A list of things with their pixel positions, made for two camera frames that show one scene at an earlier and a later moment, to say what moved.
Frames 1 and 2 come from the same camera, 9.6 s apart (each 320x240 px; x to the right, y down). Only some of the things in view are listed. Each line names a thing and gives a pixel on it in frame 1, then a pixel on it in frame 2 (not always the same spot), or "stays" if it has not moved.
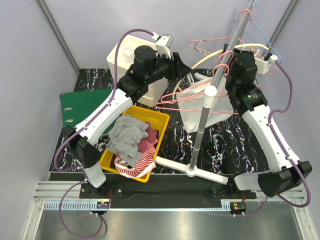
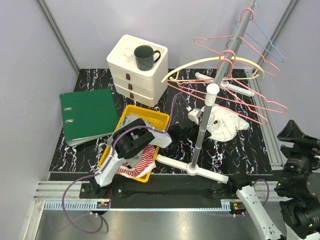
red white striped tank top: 146,162 stays
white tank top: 190,102 -> 224,124
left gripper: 177,67 -> 197,129
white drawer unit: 126,59 stays
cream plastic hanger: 181,75 -> 221,58
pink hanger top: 169,102 -> 285,110
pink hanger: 163,101 -> 266,122
